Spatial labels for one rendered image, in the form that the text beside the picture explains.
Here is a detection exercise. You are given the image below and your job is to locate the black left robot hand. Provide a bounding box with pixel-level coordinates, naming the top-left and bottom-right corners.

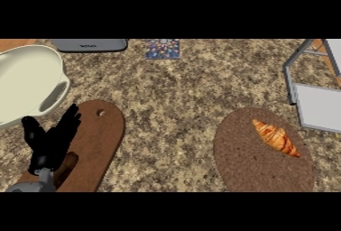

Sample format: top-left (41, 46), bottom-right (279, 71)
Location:
top-left (21, 103), bottom-right (83, 177)

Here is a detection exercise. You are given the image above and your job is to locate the brown oval placemat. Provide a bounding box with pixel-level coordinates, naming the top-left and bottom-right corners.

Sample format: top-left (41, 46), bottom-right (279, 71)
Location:
top-left (213, 106), bottom-right (317, 193)

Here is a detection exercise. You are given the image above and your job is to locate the orange bell pepper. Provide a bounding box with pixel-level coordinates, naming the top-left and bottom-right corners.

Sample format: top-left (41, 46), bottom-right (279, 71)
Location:
top-left (253, 118), bottom-right (303, 159)

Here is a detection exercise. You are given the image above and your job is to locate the grey tiered shelf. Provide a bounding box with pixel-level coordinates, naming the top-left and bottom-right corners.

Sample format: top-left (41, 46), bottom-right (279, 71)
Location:
top-left (282, 38), bottom-right (341, 134)

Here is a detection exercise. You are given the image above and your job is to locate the brown wooden cutting board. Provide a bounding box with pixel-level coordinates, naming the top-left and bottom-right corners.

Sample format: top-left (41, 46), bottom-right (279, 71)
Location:
top-left (16, 99), bottom-right (127, 193)

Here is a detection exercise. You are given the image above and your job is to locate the cream white pot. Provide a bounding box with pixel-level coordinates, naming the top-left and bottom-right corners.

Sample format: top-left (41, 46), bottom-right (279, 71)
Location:
top-left (0, 44), bottom-right (72, 130)

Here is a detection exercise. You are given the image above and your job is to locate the grey flat appliance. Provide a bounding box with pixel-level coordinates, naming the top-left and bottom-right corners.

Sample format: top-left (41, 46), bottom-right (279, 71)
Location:
top-left (49, 38), bottom-right (130, 54)

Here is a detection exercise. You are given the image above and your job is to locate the colourful speckled box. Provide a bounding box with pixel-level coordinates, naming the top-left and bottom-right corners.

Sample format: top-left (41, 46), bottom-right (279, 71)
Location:
top-left (143, 38), bottom-right (183, 60)

